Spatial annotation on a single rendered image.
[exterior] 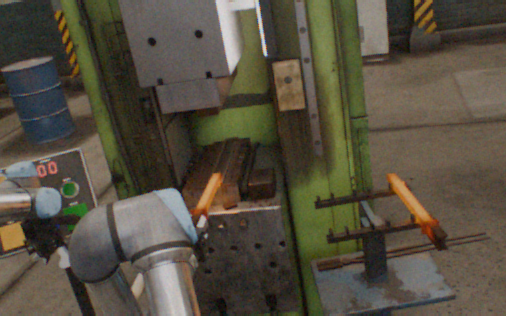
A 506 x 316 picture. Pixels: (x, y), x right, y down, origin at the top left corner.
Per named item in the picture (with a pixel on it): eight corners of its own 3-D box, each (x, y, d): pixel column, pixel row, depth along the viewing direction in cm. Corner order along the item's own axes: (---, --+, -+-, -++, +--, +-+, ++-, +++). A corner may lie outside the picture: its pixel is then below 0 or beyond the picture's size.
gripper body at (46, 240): (29, 257, 148) (14, 221, 143) (51, 240, 155) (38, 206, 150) (46, 261, 144) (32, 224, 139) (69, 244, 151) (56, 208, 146)
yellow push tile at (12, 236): (28, 243, 163) (22, 220, 164) (4, 251, 161) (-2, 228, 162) (30, 243, 165) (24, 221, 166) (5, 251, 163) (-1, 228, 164)
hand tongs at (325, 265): (484, 233, 178) (484, 230, 178) (490, 239, 175) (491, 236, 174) (316, 265, 178) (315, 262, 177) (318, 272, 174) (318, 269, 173)
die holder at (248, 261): (299, 311, 188) (281, 206, 171) (199, 318, 194) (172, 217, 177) (301, 230, 239) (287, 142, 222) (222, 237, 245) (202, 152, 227)
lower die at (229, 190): (240, 201, 178) (236, 180, 175) (185, 207, 181) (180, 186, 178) (252, 153, 217) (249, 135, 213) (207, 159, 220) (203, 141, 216)
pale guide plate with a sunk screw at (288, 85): (305, 108, 175) (298, 59, 168) (279, 111, 176) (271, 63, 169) (305, 106, 177) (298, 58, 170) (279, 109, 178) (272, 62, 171)
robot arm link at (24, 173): (-5, 172, 137) (18, 159, 144) (9, 208, 141) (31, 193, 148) (17, 172, 134) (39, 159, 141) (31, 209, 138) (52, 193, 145)
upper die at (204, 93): (221, 106, 164) (215, 77, 161) (162, 114, 168) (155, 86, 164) (237, 72, 203) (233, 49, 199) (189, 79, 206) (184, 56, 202)
